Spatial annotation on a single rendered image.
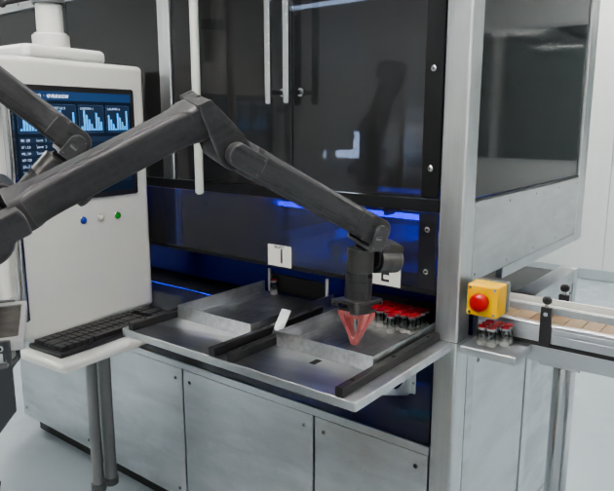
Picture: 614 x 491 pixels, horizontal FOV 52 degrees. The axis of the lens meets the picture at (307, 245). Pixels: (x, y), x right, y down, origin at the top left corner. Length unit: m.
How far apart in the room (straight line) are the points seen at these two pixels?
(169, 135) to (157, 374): 1.41
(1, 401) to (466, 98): 1.06
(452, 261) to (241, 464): 1.01
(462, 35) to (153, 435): 1.70
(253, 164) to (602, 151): 5.19
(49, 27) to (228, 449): 1.36
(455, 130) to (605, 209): 4.71
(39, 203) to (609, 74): 5.49
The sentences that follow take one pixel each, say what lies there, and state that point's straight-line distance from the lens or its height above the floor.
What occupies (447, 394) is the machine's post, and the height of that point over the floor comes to 0.75.
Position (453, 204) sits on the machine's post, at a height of 1.20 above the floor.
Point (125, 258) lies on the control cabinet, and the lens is 2.00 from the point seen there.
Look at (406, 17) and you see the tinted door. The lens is 1.52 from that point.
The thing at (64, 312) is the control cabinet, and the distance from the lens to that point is 1.90.
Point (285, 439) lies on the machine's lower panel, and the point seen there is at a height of 0.47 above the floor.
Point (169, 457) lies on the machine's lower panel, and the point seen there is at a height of 0.23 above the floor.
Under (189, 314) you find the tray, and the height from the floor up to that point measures 0.90.
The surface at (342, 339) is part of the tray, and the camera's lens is 1.49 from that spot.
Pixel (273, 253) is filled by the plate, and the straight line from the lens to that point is 1.75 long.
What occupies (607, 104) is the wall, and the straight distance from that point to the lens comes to 6.05.
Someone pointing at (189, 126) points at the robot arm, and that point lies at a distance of 0.98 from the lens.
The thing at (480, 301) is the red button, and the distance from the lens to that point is 1.41.
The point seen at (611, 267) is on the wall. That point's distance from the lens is 6.14.
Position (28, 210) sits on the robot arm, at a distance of 0.95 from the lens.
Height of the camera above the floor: 1.38
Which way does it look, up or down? 11 degrees down
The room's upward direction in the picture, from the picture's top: straight up
